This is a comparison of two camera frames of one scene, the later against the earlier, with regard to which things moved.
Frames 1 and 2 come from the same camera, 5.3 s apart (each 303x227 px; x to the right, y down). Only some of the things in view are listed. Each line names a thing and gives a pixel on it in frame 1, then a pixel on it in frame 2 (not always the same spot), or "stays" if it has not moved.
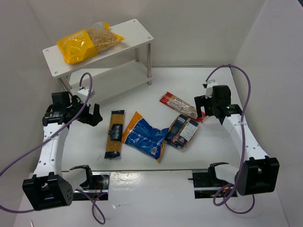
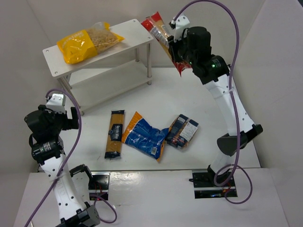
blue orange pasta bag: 140,135 stays
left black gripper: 88,116 → 73,118
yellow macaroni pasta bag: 87,44 stays
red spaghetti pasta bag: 182,106 → 155,24
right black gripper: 204,104 → 174,48
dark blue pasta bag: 181,131 stays
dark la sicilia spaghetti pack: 114,141 stays
